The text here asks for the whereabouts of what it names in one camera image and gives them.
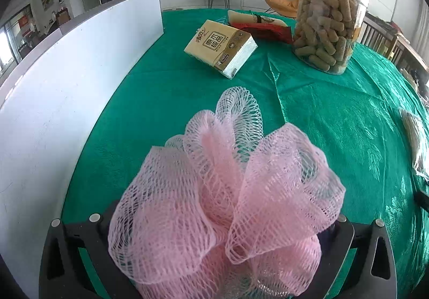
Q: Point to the clear jar of snack sticks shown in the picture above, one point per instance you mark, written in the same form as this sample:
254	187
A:
328	27

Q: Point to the green tablecloth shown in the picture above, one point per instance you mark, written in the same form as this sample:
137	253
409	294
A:
335	117

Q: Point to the cardboard box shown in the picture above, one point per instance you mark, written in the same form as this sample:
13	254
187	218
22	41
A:
62	15

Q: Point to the orange chair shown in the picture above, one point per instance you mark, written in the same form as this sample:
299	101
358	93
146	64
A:
281	3

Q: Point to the pink mesh bath pouf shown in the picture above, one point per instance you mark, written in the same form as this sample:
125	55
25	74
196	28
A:
207	201

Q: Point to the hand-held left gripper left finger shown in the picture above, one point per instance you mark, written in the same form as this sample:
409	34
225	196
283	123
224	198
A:
100	242

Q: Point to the clear plastic packet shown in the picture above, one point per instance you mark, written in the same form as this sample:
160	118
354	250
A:
415	141

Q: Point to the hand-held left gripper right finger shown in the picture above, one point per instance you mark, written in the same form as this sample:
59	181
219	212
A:
335	252

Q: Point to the wooden chair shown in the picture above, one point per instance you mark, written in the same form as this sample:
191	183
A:
378	37

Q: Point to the cream packet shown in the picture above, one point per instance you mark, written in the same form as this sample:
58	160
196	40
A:
244	19

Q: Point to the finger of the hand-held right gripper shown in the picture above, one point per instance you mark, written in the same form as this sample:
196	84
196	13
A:
424	200

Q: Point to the white board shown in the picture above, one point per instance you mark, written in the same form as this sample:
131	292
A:
67	101

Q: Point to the yellow tissue pack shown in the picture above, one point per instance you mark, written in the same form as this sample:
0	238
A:
218	47

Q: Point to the dark red packet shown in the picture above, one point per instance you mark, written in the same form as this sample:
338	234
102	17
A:
271	34

